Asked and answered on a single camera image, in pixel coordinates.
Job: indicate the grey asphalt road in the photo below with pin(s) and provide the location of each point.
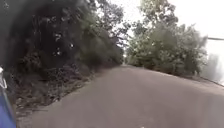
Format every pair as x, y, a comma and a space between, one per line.
133, 100

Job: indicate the row of leafy trees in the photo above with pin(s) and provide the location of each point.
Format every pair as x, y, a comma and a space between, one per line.
163, 50

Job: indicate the dense wood of trees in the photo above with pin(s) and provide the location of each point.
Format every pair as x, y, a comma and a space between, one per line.
50, 40

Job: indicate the leaf-littered dirt verge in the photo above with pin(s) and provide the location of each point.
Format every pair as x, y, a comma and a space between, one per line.
43, 93

